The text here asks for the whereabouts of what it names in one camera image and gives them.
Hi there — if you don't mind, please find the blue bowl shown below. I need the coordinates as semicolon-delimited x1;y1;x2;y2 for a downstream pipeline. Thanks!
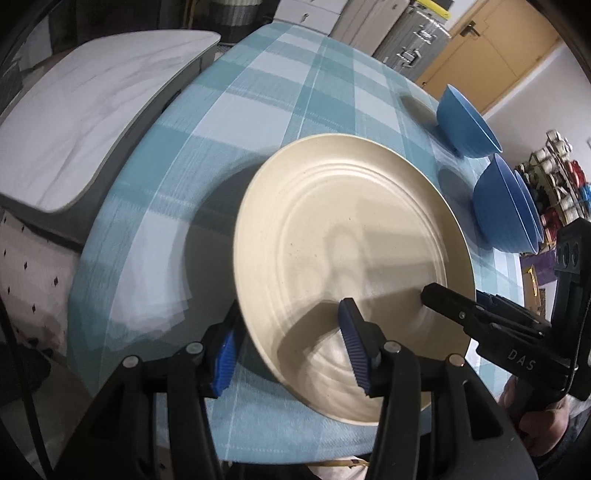
436;84;503;158
512;170;546;247
473;153;543;254

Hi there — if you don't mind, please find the person's right hand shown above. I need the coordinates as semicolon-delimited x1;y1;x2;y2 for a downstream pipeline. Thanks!
499;376;575;457

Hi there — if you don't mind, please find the white marble side table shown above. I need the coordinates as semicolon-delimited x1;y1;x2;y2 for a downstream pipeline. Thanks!
0;30;221;245

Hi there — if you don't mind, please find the white dresser with drawers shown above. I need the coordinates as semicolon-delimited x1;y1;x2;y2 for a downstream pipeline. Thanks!
272;0;347;26

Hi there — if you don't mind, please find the purple bag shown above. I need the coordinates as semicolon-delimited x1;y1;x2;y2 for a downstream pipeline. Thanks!
519;249;561;315

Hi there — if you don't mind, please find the black cable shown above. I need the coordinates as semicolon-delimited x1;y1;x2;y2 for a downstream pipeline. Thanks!
0;295;51;480

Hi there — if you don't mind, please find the wooden door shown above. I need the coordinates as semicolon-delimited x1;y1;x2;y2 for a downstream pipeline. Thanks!
418;0;561;114

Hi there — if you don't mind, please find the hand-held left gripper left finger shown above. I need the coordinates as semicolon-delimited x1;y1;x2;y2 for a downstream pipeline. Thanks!
55;300;245;480

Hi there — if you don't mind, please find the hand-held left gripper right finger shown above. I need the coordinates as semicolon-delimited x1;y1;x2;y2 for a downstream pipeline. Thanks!
337;298;539;480

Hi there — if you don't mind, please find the woven laundry basket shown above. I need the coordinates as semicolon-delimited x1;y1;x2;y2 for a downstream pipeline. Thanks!
210;0;282;21

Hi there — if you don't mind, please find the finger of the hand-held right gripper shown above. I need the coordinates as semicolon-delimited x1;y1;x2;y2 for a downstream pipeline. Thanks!
475;291;546;324
421;283;552;344

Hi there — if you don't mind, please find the beige suitcase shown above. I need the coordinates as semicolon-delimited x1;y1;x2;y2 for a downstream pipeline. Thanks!
330;0;411;47

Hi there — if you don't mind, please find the beige plate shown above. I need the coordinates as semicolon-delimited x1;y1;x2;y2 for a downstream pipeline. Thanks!
233;134;476;425

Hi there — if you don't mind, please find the silver suitcase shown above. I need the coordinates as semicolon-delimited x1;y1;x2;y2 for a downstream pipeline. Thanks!
374;0;451;79

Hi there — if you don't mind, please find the teal checked tablecloth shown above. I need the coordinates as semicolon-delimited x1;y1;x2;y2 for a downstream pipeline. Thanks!
67;23;527;464

